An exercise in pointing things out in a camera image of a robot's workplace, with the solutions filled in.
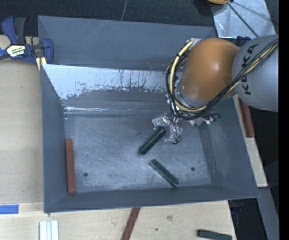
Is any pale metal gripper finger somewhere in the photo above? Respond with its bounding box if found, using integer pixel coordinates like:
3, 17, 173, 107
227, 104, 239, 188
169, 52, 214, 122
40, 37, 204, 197
151, 113, 172, 130
163, 122, 185, 145

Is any dark green flat block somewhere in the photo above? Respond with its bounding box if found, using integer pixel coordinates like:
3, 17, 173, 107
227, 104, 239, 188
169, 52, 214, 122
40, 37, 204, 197
148, 158, 180, 188
137, 126, 167, 156
196, 228, 233, 240

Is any grey metal bin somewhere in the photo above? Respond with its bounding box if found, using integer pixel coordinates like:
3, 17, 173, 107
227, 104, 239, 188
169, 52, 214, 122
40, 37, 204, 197
36, 15, 261, 214

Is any red-brown flat block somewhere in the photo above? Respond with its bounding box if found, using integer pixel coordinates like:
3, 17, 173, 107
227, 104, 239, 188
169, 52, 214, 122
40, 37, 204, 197
120, 206, 142, 240
237, 96, 256, 139
64, 138, 77, 194

